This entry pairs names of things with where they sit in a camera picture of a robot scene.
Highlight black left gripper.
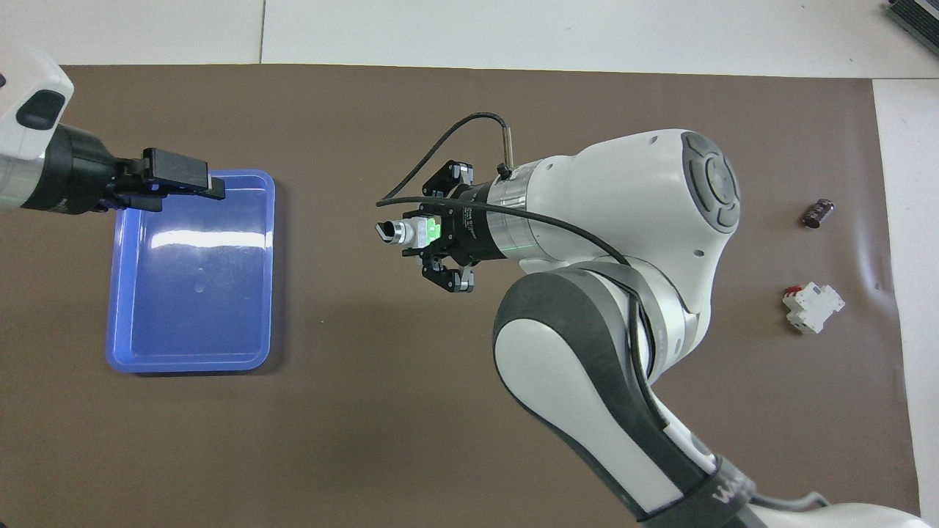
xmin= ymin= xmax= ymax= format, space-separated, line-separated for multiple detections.
xmin=26 ymin=126 xmax=226 ymax=215

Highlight green selector switch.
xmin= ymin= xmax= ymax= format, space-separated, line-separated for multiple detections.
xmin=376 ymin=213 xmax=445 ymax=257

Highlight brown table mat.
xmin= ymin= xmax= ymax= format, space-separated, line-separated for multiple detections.
xmin=0 ymin=65 xmax=924 ymax=528

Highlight small dark terminal block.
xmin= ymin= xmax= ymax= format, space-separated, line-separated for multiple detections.
xmin=801 ymin=197 xmax=836 ymax=229

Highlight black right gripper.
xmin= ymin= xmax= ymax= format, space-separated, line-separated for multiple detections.
xmin=420 ymin=161 xmax=491 ymax=293

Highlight grey ribbed device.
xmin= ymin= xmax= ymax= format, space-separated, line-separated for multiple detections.
xmin=884 ymin=0 xmax=939 ymax=37

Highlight blue plastic tray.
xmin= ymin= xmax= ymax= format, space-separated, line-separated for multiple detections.
xmin=106 ymin=170 xmax=277 ymax=375

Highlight white red circuit breaker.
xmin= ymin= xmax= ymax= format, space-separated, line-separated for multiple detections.
xmin=782 ymin=284 xmax=846 ymax=335

